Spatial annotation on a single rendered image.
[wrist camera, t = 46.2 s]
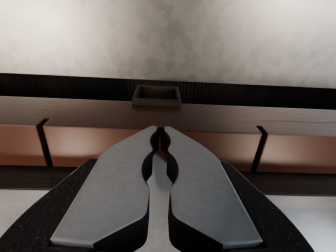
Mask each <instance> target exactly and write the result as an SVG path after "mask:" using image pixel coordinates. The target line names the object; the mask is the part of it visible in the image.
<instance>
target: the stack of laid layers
mask: <svg viewBox="0 0 336 252"><path fill-rule="evenodd" d="M77 168H78V167H63V166H53V163H52V162H50V163H49V165H48V166H26V165H0V189H39V190H51V189H53V188H54V187H55V186H56V185H57V184H59V183H60V182H61V181H62V180H64V179H65V178H66V177H67V176H69V175H70V174H71V173H72V172H74V171H75V170H76V169H77ZM239 172H240V173H241V174H242V175H243V176H244V177H245V178H246V179H247V180H249V181H250V182H251V183H252V184H253V185H254V186H255V187H256V188H257V189H258V190H260V191H261V192H262V193H263V194H268V195H314V196H336V174H323V173H286V172H256V171H255V170H254V168H253V167H252V168H251V171H250V172H249V171H239Z"/></svg>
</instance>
